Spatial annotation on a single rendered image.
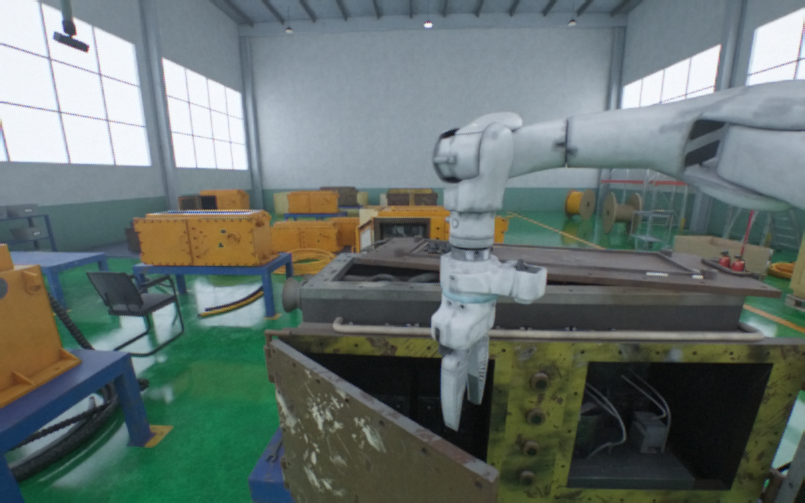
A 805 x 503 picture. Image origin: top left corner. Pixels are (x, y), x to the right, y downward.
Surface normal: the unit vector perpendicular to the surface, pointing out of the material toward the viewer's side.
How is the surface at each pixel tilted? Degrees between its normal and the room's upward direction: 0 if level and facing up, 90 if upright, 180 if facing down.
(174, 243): 90
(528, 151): 104
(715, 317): 90
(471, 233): 90
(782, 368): 90
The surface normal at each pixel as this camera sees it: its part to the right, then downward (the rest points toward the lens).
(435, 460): -0.64, 0.18
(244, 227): -0.04, 0.23
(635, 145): -0.50, 0.47
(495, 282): -0.36, 0.22
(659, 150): -0.58, 0.65
